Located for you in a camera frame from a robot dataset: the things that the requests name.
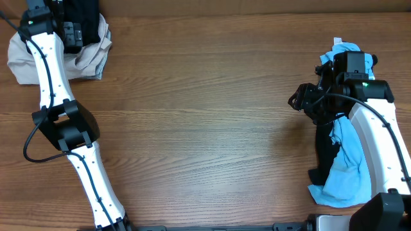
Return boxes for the beige folded trousers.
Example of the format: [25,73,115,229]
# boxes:
[7,15,109,85]

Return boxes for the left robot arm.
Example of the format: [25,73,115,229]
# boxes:
[17,1,133,230]

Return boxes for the light blue printed t-shirt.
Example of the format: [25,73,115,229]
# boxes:
[307,37,376,209]

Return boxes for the black t-shirt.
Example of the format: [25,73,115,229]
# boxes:
[63,0,100,46]

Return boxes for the grey folded garment underneath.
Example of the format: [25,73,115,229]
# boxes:
[81,30,112,80]

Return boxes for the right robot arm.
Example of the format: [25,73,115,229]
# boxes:
[288,51,410,230]

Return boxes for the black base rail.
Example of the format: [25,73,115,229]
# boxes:
[76,221,314,231]

